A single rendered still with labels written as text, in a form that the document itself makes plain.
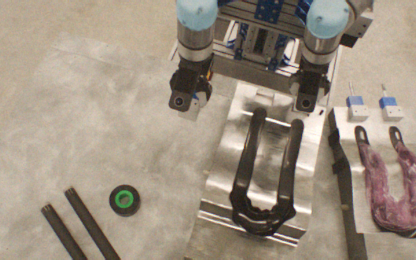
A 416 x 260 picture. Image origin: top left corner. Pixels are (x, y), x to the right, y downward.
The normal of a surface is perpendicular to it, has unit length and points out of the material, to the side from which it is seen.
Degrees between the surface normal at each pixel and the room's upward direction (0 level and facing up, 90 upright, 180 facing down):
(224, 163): 28
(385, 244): 0
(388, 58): 0
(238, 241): 0
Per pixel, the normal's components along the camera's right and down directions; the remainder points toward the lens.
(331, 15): -0.11, -0.34
